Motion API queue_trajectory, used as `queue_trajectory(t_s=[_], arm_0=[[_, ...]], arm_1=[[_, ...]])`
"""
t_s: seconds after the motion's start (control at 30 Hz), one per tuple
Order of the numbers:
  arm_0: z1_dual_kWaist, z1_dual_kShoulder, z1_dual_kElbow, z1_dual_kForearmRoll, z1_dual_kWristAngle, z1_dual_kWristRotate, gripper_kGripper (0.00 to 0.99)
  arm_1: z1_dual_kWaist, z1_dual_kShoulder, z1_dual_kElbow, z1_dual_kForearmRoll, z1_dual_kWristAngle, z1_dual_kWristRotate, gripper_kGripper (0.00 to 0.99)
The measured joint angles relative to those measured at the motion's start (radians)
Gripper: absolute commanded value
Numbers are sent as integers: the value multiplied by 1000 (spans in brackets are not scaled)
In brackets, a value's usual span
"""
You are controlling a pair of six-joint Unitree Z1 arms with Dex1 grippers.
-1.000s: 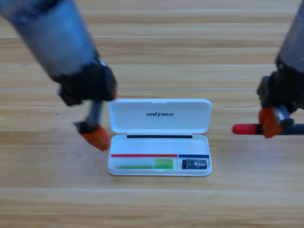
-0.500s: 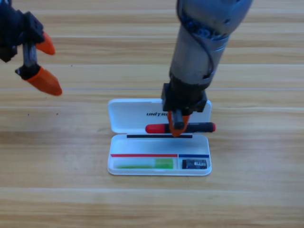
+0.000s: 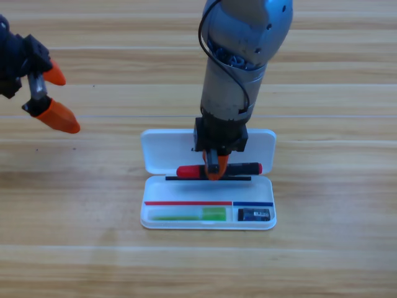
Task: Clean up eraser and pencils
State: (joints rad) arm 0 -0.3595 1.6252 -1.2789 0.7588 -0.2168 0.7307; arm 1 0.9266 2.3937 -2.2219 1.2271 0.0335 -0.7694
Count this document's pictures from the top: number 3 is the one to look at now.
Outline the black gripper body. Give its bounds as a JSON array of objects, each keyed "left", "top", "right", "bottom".
[
  {"left": 194, "top": 116, "right": 249, "bottom": 155},
  {"left": 0, "top": 14, "right": 53, "bottom": 102}
]

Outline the white Unitree pencil case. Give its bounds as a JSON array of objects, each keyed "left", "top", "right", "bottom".
[{"left": 140, "top": 129, "right": 277, "bottom": 231}]

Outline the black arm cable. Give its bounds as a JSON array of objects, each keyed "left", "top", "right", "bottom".
[{"left": 198, "top": 0, "right": 251, "bottom": 113}]

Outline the green glue stick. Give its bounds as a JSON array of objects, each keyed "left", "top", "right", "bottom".
[{"left": 150, "top": 207, "right": 227, "bottom": 222}]

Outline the black eraser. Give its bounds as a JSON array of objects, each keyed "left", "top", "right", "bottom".
[{"left": 238, "top": 207, "right": 271, "bottom": 222}]

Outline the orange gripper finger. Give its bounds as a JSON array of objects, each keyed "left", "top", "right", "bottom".
[
  {"left": 21, "top": 95, "right": 81, "bottom": 135},
  {"left": 203, "top": 150, "right": 230, "bottom": 182},
  {"left": 43, "top": 58, "right": 67, "bottom": 87}
]

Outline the red and black marker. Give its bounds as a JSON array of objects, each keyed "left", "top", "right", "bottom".
[{"left": 176, "top": 161, "right": 264, "bottom": 180}]

